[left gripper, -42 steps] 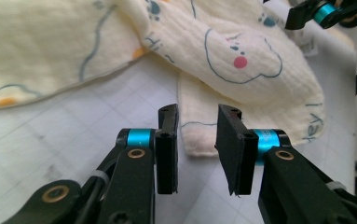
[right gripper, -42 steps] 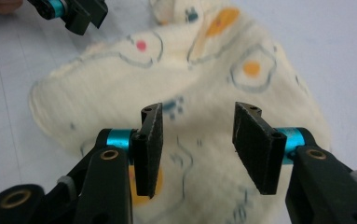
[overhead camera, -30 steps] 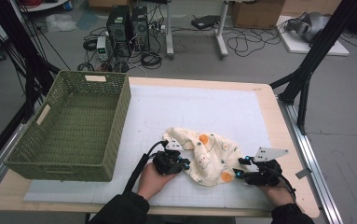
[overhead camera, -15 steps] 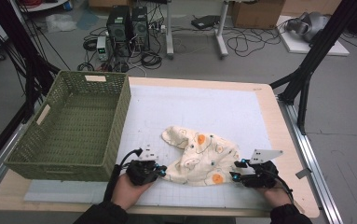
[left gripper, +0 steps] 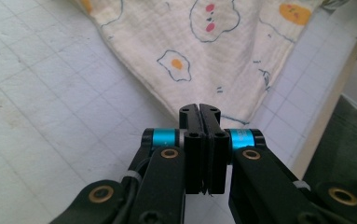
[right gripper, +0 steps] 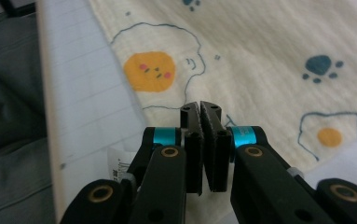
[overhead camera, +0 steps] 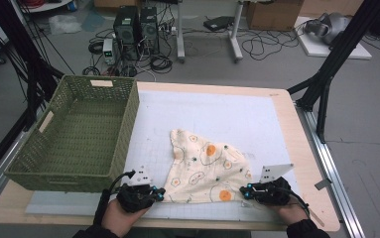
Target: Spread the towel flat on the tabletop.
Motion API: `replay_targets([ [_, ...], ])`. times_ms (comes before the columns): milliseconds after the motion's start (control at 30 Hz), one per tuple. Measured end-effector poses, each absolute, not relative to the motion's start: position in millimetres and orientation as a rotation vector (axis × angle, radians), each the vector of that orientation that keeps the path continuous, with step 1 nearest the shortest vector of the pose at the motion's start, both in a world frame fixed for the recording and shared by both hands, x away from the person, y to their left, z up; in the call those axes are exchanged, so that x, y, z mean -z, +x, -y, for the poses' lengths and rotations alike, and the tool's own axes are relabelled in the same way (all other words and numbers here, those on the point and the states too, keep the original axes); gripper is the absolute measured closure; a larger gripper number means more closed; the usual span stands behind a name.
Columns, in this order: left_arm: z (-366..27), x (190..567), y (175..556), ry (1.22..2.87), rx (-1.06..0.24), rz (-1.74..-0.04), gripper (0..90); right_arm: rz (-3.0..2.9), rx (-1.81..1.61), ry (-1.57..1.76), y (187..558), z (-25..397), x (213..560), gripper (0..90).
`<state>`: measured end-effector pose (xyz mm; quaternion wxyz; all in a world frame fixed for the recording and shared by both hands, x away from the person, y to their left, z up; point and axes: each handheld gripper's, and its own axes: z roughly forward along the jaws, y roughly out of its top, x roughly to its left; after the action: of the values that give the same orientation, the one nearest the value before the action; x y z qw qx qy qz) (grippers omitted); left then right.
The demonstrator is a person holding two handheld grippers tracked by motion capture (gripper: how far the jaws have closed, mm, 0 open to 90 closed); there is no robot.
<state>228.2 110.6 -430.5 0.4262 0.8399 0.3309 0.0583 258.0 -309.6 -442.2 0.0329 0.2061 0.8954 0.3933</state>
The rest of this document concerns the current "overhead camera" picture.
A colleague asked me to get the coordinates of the brown cardboard box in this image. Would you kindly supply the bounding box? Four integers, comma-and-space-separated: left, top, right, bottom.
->
245, 0, 305, 32

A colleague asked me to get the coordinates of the green woven basket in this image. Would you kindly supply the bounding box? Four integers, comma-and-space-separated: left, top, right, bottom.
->
3, 74, 141, 194

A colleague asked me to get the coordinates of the coiled black cable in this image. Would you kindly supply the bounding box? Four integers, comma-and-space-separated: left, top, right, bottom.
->
149, 54, 174, 74

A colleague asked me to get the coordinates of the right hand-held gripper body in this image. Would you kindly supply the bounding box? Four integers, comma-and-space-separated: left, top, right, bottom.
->
252, 163, 295, 206

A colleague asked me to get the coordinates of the white floor board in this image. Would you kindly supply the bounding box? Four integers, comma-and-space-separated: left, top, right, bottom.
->
295, 16, 373, 60

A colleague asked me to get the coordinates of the black flat device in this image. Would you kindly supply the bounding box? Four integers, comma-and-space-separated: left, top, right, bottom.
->
202, 15, 235, 33

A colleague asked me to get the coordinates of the cream patterned cloth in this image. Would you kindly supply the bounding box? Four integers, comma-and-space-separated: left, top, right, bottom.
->
162, 128, 254, 204

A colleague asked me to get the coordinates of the white power supply unit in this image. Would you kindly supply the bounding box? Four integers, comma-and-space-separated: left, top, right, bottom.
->
102, 38, 118, 65

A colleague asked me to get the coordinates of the person's right hand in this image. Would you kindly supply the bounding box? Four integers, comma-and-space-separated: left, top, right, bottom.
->
266, 197, 310, 226

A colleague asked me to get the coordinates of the small black computer tower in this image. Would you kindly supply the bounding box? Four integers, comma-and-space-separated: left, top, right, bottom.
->
139, 6, 161, 56

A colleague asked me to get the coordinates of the tangled black floor cable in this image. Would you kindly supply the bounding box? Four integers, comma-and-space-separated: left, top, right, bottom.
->
240, 28, 299, 61

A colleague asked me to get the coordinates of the white power strip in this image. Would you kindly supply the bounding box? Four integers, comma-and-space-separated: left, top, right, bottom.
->
159, 25, 178, 37

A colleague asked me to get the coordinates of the black frame stand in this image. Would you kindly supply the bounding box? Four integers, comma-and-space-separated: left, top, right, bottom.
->
287, 0, 380, 144
0, 0, 64, 131

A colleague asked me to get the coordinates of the large black computer tower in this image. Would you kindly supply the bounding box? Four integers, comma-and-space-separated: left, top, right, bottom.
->
113, 5, 142, 61

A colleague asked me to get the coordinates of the clear plastic bag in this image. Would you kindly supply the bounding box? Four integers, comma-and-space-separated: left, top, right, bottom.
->
48, 14, 83, 36

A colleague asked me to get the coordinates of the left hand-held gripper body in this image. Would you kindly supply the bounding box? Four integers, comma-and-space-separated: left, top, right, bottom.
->
116, 165, 158, 213

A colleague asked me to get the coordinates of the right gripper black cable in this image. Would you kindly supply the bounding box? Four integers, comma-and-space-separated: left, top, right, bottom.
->
282, 185, 312, 218

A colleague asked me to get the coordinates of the thin wooden stick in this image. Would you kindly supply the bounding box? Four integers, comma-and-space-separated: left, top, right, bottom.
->
308, 207, 326, 228

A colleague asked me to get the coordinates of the person's left hand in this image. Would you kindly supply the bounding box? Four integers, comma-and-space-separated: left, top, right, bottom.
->
100, 197, 151, 238

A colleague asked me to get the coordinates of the white grid mat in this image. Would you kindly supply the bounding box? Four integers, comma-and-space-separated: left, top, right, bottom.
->
25, 89, 306, 223

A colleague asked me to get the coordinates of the white desk leg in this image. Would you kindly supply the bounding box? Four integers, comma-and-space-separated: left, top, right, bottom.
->
228, 0, 245, 63
176, 0, 187, 63

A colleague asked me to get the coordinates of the grey tape piece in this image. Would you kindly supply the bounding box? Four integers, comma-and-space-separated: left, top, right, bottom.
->
314, 178, 333, 191

